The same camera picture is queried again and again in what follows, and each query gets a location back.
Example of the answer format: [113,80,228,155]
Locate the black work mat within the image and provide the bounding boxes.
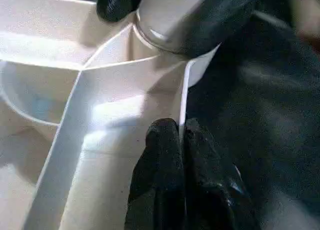
[184,0,320,230]

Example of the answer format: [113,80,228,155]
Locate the white plastic table leg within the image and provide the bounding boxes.
[134,0,213,53]

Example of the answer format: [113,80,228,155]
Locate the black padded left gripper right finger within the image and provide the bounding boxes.
[181,118,261,230]

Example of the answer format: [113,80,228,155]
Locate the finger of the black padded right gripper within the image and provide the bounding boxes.
[166,0,261,60]
[96,0,148,23]

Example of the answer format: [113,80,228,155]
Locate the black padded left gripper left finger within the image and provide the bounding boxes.
[124,118,187,230]

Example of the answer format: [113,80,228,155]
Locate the white plastic table top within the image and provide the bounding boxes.
[0,0,222,230]

